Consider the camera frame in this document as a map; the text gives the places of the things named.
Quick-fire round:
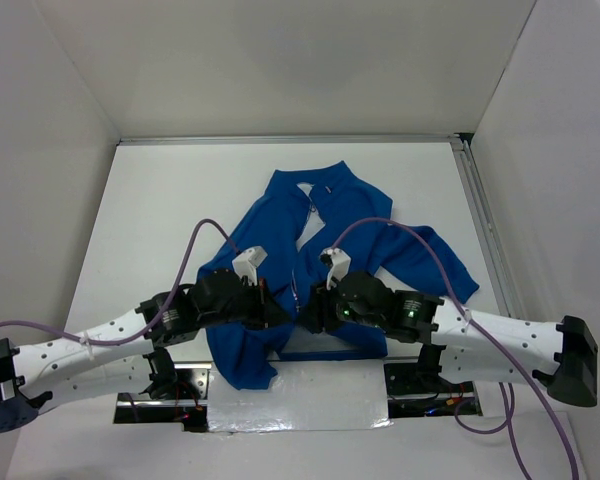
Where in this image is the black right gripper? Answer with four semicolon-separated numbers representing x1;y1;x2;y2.
295;273;384;333

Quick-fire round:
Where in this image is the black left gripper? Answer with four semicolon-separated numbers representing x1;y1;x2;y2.
199;276;292;331

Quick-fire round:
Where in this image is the blue jacket white lining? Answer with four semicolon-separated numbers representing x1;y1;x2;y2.
206;162;479;390

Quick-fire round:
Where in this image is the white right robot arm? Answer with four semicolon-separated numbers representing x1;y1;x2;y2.
297;272;598;408

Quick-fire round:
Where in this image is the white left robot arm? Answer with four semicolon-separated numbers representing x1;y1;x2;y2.
0;269;291;433

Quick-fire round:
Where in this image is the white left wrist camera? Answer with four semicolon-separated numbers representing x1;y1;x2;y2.
232;246;268;286

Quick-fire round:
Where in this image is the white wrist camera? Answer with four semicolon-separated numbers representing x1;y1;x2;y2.
232;246;268;286
320;247;351;290

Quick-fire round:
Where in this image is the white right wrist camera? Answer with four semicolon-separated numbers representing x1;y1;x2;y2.
320;247;351;290

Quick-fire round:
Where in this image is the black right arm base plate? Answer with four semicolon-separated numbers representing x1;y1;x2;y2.
383;362;474;398

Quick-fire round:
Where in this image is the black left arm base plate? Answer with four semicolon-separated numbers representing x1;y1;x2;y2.
117;360;212;401

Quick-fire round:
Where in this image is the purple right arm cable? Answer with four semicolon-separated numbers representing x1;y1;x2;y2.
329;216;581;480

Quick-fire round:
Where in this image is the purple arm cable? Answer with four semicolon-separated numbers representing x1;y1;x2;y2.
0;218;244;414
329;216;581;480

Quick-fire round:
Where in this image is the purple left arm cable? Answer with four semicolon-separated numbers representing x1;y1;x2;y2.
0;218;244;414

